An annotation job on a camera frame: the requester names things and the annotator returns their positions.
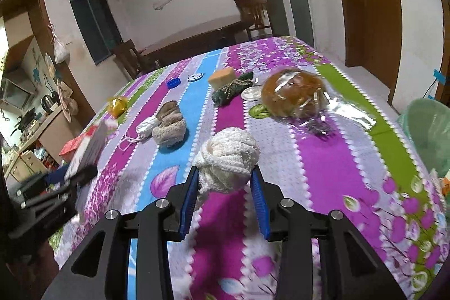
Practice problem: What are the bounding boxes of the cream knitted sock ball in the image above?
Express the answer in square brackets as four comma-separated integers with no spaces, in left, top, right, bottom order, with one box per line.
[193,127,260,197]

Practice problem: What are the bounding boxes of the green lined trash bin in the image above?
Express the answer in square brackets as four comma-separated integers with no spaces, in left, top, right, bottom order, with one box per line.
[397,98,450,177]

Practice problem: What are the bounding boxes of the long white box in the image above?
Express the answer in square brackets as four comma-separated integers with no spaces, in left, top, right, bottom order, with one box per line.
[65,122,107,180]

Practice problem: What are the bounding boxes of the red carton box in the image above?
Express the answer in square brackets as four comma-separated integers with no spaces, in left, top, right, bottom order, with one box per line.
[59,134,87,162]

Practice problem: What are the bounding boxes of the beige fuzzy slipper sock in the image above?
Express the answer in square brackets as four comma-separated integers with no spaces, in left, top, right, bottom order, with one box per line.
[152,100,187,148]

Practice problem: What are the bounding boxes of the yellow crumpled wrapper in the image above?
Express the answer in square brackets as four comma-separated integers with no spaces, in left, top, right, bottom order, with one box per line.
[107,96,128,119]

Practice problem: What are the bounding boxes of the black electric kettle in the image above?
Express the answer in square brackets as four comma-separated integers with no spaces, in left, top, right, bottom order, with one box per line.
[41,94,59,114]

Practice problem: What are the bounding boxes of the purple floral tablecloth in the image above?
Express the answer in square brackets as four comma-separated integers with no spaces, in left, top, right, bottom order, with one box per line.
[55,37,449,299]

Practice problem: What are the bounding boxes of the clear round lid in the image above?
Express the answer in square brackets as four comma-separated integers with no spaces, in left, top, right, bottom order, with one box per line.
[240,86,262,101]

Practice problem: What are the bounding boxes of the bread in clear bag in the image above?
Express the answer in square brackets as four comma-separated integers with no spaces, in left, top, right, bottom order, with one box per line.
[260,67,377,132]

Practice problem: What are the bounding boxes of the dark green knitted cloth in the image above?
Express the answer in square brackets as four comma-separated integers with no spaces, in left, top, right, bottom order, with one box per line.
[211,71,254,107]

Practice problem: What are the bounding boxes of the blue bottle cap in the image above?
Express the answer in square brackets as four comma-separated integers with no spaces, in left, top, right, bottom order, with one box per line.
[166,78,181,89]

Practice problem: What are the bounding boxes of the white round lid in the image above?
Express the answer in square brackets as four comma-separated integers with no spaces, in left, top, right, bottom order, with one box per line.
[188,72,204,82]

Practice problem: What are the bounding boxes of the hanging white plastic bag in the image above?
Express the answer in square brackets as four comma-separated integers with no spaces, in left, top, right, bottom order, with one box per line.
[49,24,70,64]

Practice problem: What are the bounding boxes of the yellow sponge block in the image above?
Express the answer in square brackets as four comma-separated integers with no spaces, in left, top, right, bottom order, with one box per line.
[208,67,237,91]

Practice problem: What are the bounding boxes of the wooden chair at left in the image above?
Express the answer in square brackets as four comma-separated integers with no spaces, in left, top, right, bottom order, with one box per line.
[112,40,155,79]

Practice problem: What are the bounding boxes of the wooden chair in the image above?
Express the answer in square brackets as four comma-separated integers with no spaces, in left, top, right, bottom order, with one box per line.
[112,40,155,79]
[233,0,273,41]

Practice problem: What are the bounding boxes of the dark window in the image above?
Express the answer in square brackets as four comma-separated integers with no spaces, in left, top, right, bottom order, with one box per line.
[69,0,123,65]

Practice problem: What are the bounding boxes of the dark wooden dining table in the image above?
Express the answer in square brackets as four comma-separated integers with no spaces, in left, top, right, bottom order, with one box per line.
[138,19,253,69]

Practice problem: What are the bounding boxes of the wooden chair at right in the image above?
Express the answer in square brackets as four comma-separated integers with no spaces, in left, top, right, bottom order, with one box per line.
[233,0,273,41]

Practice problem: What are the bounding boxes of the blue tape pieces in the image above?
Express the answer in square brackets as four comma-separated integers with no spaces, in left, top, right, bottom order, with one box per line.
[433,69,448,85]

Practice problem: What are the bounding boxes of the brown wooden door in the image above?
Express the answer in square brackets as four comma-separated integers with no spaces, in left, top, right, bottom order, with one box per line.
[342,0,402,103]

